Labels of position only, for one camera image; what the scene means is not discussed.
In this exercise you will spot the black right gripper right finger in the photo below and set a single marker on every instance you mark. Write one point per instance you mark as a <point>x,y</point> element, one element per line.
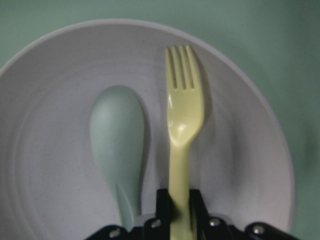
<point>205,226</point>

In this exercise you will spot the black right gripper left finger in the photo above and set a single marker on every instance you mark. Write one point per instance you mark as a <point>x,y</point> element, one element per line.
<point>158,227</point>

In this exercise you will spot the cream round plate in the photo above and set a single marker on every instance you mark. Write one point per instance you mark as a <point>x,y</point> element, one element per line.
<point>50,188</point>

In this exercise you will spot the yellow plastic fork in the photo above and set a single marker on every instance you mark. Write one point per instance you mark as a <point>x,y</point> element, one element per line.
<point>185,118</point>

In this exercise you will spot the light green plastic spoon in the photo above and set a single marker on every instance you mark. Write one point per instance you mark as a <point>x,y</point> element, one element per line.
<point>117,132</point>

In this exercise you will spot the green plastic tray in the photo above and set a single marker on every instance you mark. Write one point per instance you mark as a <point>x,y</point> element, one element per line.
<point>276,43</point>

